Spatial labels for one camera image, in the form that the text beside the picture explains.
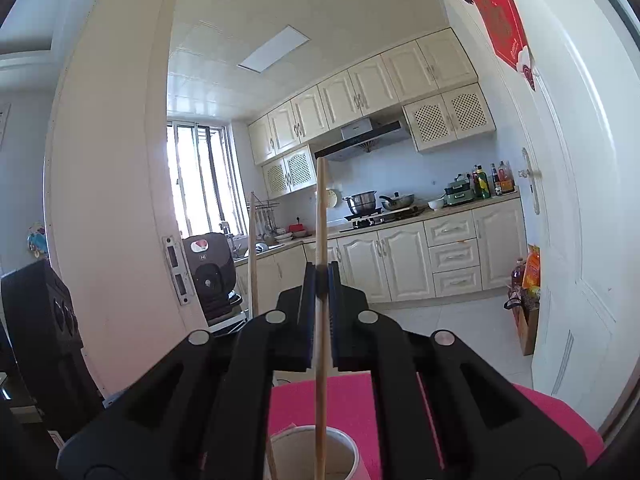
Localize pink tablecloth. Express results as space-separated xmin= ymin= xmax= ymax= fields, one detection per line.
xmin=267 ymin=371 xmax=606 ymax=480

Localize cream base cabinets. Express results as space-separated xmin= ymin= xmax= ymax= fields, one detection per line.
xmin=235 ymin=195 xmax=528 ymax=318

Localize gas stove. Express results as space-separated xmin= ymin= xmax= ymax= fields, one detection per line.
xmin=340 ymin=205 xmax=426 ymax=233

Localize metal door lock plate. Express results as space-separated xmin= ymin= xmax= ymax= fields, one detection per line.
xmin=161 ymin=234 xmax=193 ymax=306

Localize cream door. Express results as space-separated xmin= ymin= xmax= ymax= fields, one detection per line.
xmin=44 ymin=0 xmax=211 ymax=401

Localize red door poster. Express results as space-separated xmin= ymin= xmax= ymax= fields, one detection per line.
xmin=467 ymin=0 xmax=538 ymax=92

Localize range hood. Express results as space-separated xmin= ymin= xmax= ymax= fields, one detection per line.
xmin=314 ymin=116 xmax=412 ymax=162

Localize barred window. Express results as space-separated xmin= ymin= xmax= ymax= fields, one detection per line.
xmin=166 ymin=119 xmax=249 ymax=241

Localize brown cardboard box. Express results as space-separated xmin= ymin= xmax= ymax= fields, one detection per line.
xmin=505 ymin=290 xmax=541 ymax=356

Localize hanging utensil rack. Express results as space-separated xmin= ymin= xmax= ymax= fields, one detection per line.
xmin=247 ymin=200 xmax=281 ymax=236

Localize metal door handle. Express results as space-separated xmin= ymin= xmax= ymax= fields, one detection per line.
xmin=517 ymin=147 xmax=543 ymax=216

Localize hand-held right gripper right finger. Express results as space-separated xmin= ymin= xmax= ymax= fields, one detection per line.
xmin=327 ymin=261 xmax=587 ymax=480

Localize colourful ornament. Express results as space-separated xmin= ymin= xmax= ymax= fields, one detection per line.
xmin=26 ymin=222 xmax=49 ymax=260

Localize dark wok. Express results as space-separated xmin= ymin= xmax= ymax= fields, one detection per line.
xmin=378 ymin=191 xmax=416 ymax=211

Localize black chair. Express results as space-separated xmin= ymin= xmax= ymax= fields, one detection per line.
xmin=181 ymin=232 xmax=247 ymax=331

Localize white door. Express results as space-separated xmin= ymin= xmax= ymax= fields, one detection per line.
xmin=442 ymin=0 xmax=640 ymax=441

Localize pink cup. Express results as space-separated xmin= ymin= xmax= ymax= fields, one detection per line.
xmin=267 ymin=425 xmax=373 ymax=480

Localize cream wall cabinets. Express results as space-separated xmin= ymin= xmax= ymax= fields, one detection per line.
xmin=247 ymin=27 xmax=496 ymax=200

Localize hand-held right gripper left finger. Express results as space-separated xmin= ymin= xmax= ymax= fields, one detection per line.
xmin=56 ymin=261 xmax=317 ymax=480

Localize green electric cooker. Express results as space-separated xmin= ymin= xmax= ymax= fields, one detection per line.
xmin=444 ymin=175 xmax=476 ymax=207

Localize ceiling light panel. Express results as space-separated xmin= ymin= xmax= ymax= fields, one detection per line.
xmin=237 ymin=25 xmax=311 ymax=73

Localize steel pot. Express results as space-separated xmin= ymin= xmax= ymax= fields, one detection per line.
xmin=342 ymin=190 xmax=378 ymax=215

